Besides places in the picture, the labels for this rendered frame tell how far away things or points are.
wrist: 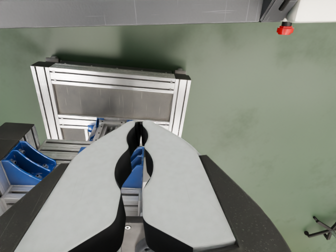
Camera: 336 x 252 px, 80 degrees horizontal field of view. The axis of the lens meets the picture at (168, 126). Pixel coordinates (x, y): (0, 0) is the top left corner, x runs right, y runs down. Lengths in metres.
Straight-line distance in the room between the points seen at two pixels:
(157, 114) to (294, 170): 1.50
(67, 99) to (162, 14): 1.02
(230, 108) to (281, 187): 1.14
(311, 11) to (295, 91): 1.37
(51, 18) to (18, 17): 0.05
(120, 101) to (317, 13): 1.02
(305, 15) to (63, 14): 0.38
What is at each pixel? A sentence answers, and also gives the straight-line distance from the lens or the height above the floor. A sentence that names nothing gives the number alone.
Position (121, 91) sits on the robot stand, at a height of 0.21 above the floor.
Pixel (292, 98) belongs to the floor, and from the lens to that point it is 1.78.
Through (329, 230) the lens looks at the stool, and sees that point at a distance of 3.22.
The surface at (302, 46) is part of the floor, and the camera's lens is 1.65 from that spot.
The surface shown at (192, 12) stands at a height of 0.95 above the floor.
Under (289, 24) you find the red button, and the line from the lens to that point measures 0.60.
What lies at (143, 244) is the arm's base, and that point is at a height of 1.05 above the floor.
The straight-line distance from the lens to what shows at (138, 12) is 0.37.
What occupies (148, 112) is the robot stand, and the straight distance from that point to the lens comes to 1.26.
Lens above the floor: 1.32
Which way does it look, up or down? 58 degrees down
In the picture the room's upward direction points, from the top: 173 degrees clockwise
